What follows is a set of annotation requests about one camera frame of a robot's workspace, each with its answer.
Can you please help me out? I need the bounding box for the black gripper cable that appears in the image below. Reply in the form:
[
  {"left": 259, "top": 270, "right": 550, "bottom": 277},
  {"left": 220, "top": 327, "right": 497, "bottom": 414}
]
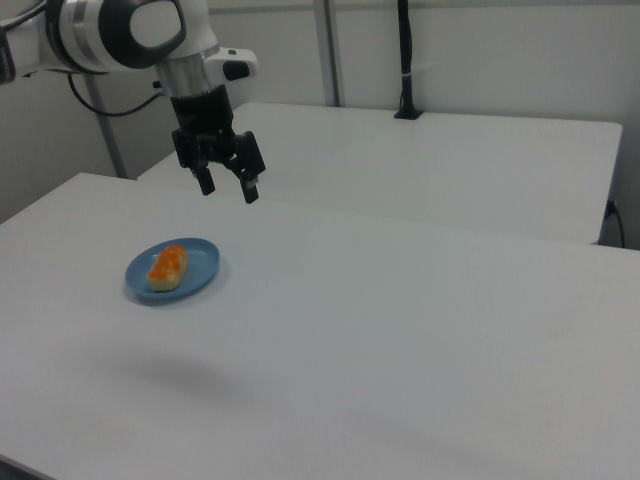
[{"left": 67, "top": 72, "right": 164, "bottom": 117}]

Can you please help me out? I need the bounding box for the blue round plate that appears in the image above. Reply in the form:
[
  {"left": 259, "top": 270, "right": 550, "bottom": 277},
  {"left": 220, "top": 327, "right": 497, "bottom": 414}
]
[{"left": 124, "top": 236, "right": 222, "bottom": 307}]

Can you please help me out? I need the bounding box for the white side table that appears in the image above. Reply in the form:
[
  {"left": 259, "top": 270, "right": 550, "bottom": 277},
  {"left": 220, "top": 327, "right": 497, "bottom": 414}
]
[{"left": 135, "top": 102, "right": 624, "bottom": 246}]

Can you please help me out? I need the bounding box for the grey metal frame post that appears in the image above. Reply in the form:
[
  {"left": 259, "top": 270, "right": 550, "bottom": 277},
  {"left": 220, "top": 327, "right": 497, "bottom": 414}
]
[{"left": 313, "top": 0, "right": 346, "bottom": 107}]

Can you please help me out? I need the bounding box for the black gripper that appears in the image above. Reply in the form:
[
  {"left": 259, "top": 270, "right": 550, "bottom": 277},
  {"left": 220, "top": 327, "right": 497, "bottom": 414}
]
[{"left": 169, "top": 85, "right": 266, "bottom": 205}]

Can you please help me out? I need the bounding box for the black camera stand pole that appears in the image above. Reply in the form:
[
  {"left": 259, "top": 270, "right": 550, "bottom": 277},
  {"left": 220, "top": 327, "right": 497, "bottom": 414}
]
[{"left": 393, "top": 0, "right": 426, "bottom": 121}]

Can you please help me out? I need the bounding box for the orange glazed bread roll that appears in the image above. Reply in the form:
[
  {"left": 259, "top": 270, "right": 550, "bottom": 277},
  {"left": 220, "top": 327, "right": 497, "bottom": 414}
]
[{"left": 146, "top": 243, "right": 191, "bottom": 293}]

